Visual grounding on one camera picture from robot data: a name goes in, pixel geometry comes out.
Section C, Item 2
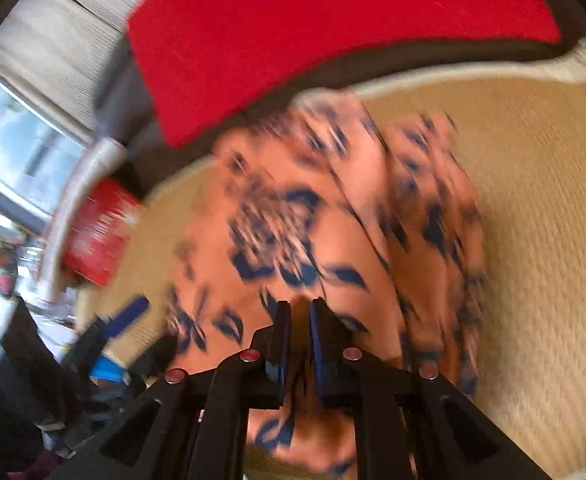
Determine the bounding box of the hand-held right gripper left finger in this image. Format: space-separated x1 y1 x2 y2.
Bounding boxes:
58 300 294 480

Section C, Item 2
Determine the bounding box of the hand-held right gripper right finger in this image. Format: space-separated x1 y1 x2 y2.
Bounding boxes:
309 297 548 480

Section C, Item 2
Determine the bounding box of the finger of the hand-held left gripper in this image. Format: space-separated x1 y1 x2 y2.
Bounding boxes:
90 335 176 391
68 294 151 372

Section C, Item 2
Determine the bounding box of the orange floral blouse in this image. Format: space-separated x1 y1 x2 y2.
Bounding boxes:
165 89 488 480

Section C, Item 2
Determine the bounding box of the red gift box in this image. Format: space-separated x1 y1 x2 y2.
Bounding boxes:
63 180 145 287

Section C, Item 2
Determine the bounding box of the white plush cushion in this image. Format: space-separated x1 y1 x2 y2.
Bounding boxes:
40 137 125 301

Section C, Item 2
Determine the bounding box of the standing air conditioner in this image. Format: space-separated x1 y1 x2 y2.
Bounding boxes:
0 77 94 211

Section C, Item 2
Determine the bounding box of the woven bamboo mat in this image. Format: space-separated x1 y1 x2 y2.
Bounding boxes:
76 30 586 480

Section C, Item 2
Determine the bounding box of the beige dotted curtain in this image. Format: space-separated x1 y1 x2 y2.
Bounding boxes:
0 0 159 136

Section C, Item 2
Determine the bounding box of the brown leather sofa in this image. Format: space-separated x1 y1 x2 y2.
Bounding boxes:
93 0 586 171

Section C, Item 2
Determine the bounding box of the red blanket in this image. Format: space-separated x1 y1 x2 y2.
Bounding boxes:
126 0 564 149

